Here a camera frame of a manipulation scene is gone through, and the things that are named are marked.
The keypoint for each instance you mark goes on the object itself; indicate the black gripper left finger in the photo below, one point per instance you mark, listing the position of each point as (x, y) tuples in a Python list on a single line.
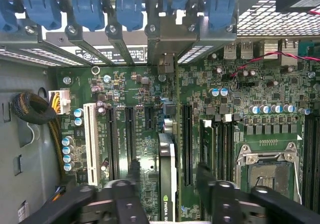
[(125, 199)]

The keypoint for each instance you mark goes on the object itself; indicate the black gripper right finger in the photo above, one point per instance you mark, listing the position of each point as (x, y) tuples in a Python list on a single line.
[(225, 201)]

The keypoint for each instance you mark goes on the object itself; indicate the CPU socket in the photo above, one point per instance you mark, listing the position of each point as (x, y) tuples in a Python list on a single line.
[(270, 174)]

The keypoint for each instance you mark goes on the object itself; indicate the black RAM slot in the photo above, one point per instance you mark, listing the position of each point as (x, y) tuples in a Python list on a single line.
[(230, 149), (317, 159), (308, 159), (220, 149)]

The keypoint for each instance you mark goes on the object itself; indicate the black long expansion slot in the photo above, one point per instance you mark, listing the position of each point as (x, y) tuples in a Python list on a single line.
[(187, 144), (112, 139), (130, 134)]

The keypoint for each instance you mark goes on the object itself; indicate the white PCI expansion slot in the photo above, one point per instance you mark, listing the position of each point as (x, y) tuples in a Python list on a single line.
[(92, 139)]

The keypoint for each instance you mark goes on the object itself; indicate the metal locking lever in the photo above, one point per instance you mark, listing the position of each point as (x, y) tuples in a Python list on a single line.
[(298, 179)]

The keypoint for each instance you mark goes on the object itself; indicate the black short expansion slot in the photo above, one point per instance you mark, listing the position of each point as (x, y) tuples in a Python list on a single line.
[(150, 119)]

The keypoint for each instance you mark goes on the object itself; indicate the white power connector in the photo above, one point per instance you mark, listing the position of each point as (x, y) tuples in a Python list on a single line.
[(63, 101)]

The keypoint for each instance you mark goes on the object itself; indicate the green motherboard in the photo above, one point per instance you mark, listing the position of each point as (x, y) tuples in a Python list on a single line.
[(275, 84)]

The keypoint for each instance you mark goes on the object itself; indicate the silver USB port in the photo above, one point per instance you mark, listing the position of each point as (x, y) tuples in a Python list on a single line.
[(230, 50), (246, 50)]

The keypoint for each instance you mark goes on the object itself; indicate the perforated metal slot cover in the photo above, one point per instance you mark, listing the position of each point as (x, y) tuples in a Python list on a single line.
[(50, 57), (120, 47), (217, 38), (85, 47)]

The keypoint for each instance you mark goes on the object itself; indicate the grey power supply unit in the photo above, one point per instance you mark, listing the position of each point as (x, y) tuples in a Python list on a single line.
[(25, 79)]

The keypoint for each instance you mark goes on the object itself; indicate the silver rear port block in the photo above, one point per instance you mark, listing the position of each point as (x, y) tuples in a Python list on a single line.
[(290, 53), (271, 49)]

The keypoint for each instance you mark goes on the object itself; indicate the green rear port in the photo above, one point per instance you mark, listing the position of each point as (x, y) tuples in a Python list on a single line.
[(310, 50)]

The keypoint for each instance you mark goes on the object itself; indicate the open black PC case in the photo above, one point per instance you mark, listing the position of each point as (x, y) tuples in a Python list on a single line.
[(262, 22)]

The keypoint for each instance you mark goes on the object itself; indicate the blue slot latch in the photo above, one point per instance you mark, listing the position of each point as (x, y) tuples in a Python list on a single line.
[(220, 12), (129, 12), (87, 12), (42, 12), (7, 17), (176, 0)]

